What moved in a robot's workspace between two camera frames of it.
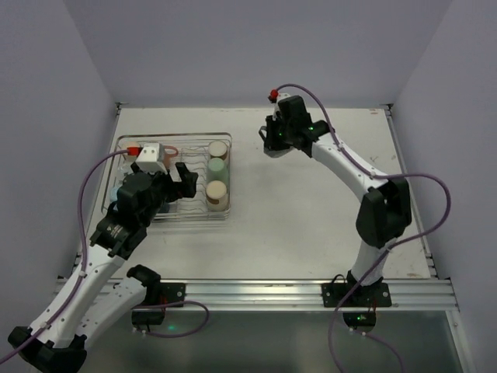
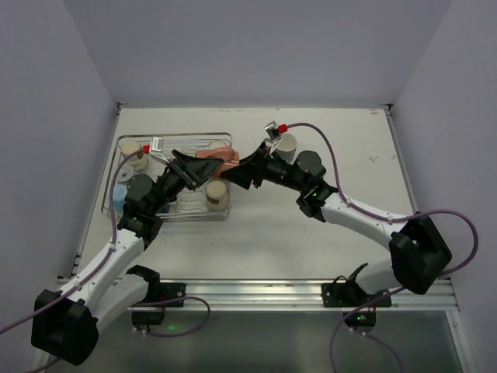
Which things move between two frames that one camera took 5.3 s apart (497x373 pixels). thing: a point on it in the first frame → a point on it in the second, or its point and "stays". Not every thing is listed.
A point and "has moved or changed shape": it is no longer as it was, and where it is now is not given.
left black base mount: (158, 293) stays
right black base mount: (359, 306) stays
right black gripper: (272, 139) → (258, 168)
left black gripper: (173, 185) → (183, 175)
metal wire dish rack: (209, 155) stays
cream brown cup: (217, 148) stays
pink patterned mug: (168, 151) has moved or changed shape
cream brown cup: (217, 196) stays
